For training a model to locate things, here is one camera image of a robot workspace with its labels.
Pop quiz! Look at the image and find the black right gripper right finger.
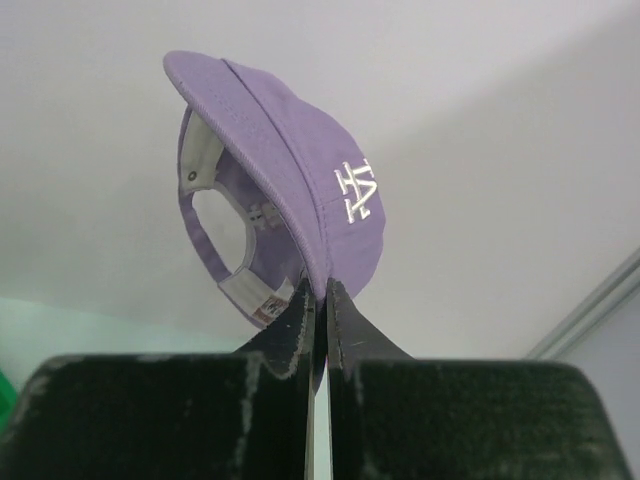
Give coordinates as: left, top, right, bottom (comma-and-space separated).
325, 280, 632, 479

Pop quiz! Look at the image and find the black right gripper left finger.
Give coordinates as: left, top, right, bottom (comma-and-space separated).
1, 282, 316, 479

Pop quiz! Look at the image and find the lavender baseball cap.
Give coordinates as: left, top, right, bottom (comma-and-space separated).
163, 50, 385, 328

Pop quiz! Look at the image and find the green plastic tray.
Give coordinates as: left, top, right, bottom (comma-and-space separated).
0, 371, 17, 431

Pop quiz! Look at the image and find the aluminium frame post right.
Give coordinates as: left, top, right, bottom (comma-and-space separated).
525, 249, 639, 360

